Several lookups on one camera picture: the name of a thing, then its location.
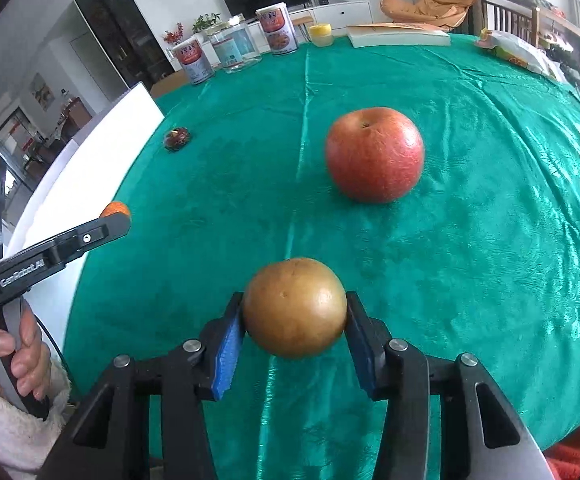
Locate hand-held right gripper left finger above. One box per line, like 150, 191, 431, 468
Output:
36, 291, 245, 480

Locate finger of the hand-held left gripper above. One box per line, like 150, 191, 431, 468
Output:
44, 211, 132, 267

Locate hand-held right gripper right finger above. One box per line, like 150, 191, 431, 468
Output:
344, 291, 557, 480

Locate small orange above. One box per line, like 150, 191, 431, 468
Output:
100, 201, 131, 221

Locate yellow-green pear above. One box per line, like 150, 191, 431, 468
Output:
242, 257, 348, 359

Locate person's left forearm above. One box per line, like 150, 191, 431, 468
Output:
0, 360, 73, 480

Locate person's left hand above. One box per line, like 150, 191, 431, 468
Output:
0, 304, 53, 405

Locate wooden dining furniture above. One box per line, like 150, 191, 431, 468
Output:
24, 97, 93, 176

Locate dark chocolate pastry back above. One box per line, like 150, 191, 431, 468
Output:
165, 127, 192, 152

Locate green tablecloth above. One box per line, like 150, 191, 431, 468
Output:
62, 30, 580, 468

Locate red label can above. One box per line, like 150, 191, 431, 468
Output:
170, 35, 215, 86
256, 2, 299, 56

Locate red apple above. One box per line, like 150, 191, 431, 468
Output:
325, 107, 425, 204

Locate dark glass bookcase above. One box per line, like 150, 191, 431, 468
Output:
74, 0, 177, 93

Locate red fuzzy cloth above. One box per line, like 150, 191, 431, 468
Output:
545, 420, 580, 480

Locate clear glass jar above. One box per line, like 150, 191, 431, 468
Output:
205, 14, 263, 74

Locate bushy green potted plant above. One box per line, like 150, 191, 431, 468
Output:
192, 12, 221, 33

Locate small yellow jar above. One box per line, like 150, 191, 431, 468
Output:
308, 22, 333, 47

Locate white book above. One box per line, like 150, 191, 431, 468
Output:
346, 23, 452, 49

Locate white tv cabinet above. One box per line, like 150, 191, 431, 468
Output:
250, 0, 373, 41

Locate plastic snack bag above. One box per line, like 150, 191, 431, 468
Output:
475, 29, 566, 78

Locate orange lounge chair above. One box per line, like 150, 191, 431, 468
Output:
380, 0, 479, 31

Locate dark wooden bench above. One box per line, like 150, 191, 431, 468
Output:
479, 0, 580, 76

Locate black cable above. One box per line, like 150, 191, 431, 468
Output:
34, 310, 70, 376

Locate framed wall picture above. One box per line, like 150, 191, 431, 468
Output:
30, 72, 56, 112

